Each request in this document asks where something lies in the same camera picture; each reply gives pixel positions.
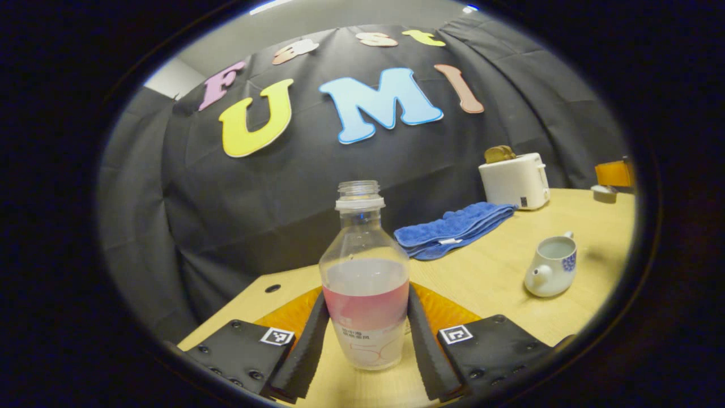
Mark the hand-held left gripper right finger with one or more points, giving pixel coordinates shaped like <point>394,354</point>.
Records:
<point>427,351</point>

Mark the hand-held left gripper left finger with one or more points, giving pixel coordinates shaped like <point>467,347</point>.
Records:
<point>308,351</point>

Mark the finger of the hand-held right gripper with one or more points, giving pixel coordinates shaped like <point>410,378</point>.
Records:
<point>612,174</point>

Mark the clear pink-label water bottle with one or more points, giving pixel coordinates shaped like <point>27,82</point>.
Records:
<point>362,283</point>

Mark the white blue-print teacup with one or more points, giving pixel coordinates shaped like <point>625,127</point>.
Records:
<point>552,277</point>

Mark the white toaster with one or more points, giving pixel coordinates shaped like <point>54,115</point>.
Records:
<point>512,181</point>

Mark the brown toast slice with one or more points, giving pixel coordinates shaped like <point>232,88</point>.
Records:
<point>499,154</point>

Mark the folded blue towel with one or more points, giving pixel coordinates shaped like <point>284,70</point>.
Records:
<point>453,226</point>

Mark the black backdrop cloth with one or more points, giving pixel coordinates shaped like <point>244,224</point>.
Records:
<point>255,198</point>

